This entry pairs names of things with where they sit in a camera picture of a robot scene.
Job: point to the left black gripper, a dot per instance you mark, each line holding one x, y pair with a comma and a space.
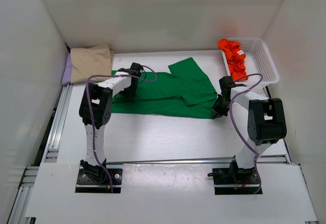
130, 90

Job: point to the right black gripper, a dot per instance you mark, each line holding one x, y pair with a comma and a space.
219, 106

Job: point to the green t shirt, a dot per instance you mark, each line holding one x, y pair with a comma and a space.
186, 91

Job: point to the beige t shirt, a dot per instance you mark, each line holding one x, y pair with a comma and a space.
86, 62

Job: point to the purple t shirt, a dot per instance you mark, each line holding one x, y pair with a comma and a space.
68, 71

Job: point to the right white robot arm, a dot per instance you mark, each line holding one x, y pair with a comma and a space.
266, 125

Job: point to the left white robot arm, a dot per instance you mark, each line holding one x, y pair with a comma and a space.
96, 110

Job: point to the orange t shirt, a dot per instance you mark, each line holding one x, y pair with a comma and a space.
235, 58

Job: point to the white plastic basket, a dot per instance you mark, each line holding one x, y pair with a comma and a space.
258, 59

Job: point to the white front board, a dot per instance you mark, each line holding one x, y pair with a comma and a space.
169, 194

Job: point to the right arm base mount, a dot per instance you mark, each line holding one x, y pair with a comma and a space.
233, 180

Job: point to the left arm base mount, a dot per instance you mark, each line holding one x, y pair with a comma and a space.
94, 179

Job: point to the aluminium frame rail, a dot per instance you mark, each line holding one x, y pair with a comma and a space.
136, 139

